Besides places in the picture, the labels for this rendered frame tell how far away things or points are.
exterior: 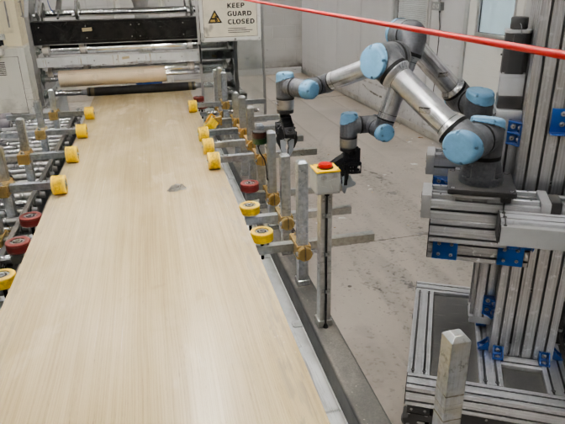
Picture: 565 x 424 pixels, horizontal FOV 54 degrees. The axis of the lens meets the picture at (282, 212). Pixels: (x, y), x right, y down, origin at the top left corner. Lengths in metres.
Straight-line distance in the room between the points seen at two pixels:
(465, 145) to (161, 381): 1.15
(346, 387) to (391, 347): 1.36
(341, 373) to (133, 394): 0.60
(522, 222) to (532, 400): 0.74
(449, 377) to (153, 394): 0.62
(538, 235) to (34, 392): 1.52
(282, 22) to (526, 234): 9.46
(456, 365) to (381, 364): 1.81
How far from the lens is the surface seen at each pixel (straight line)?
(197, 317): 1.49
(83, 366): 1.39
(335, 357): 1.66
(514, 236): 1.97
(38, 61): 4.58
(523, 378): 2.52
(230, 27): 4.50
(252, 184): 2.36
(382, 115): 2.31
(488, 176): 2.01
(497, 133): 1.98
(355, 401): 1.52
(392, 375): 2.73
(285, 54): 11.15
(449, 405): 1.04
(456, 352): 0.97
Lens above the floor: 1.71
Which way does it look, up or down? 23 degrees down
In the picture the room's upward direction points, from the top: 1 degrees counter-clockwise
